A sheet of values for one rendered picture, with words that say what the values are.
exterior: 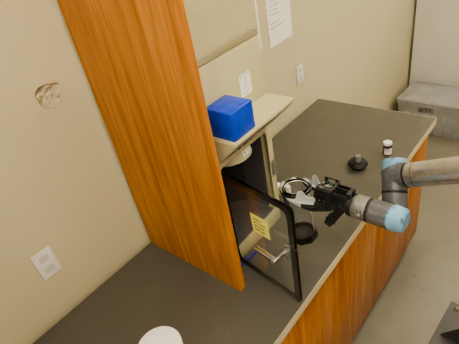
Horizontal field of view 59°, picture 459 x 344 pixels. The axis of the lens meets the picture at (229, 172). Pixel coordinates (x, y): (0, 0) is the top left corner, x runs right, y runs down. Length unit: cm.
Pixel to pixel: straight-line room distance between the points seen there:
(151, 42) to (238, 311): 90
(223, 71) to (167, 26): 29
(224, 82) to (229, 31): 15
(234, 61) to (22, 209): 81
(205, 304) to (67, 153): 70
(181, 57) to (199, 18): 18
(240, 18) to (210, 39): 14
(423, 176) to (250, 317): 70
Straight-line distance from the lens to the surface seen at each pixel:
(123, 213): 166
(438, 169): 124
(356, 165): 194
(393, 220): 121
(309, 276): 150
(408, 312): 261
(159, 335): 127
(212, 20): 118
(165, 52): 103
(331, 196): 127
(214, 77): 120
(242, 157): 141
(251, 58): 132
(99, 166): 153
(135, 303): 157
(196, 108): 104
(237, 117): 113
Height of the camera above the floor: 209
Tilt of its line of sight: 34 degrees down
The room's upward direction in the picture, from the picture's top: 12 degrees counter-clockwise
